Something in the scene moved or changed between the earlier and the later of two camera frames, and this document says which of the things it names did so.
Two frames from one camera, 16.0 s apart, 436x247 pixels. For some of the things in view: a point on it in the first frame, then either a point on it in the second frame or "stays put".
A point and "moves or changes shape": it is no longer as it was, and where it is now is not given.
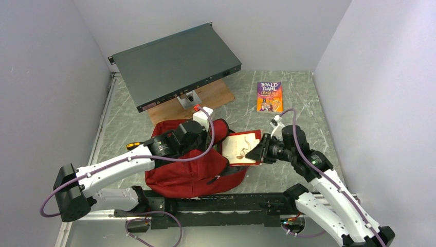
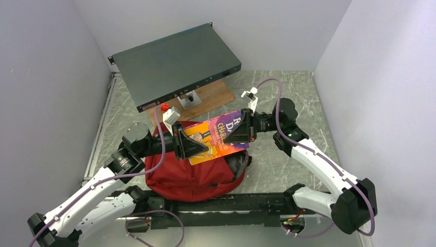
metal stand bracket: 191,100 stays put
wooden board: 213,95 stays put
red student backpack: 209,175 moves or changes shape
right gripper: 260,152 → 240,133
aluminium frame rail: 109,93 stays put
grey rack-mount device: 161,70 stays put
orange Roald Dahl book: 269,97 → 212,134
